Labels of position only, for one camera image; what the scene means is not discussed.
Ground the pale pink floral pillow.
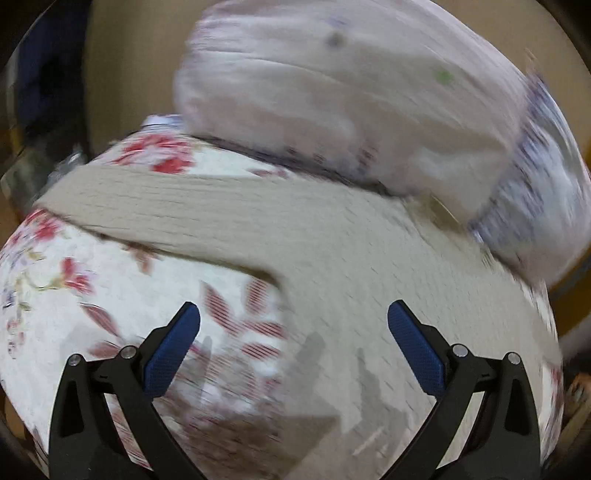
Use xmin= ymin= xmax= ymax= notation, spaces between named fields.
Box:
xmin=173 ymin=1 xmax=527 ymax=221

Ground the beige knit garment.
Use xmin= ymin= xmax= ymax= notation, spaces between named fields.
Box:
xmin=40 ymin=165 xmax=561 ymax=479

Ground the white purple floral pillow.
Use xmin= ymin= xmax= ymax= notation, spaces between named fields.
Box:
xmin=469 ymin=73 xmax=590 ymax=286

